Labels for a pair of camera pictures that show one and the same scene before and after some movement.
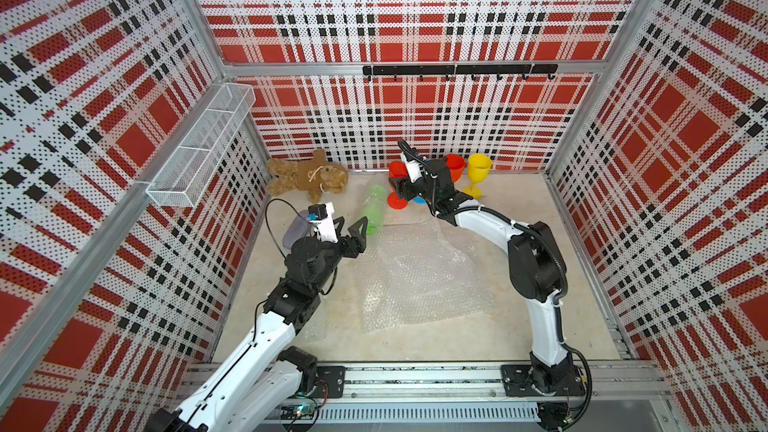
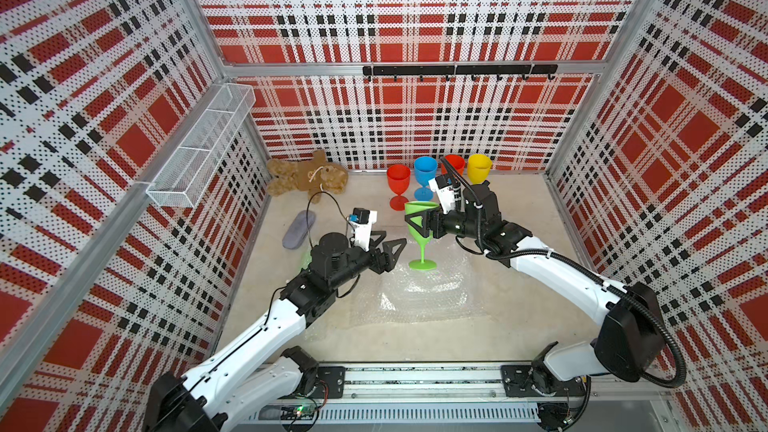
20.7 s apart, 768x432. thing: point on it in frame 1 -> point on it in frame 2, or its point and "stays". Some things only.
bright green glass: (374, 209) -> (414, 207)
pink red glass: (396, 171) stays
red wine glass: (456, 164) stays
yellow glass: (478, 168) stays
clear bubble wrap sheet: (413, 273) stays
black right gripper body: (418, 188) -> (455, 224)
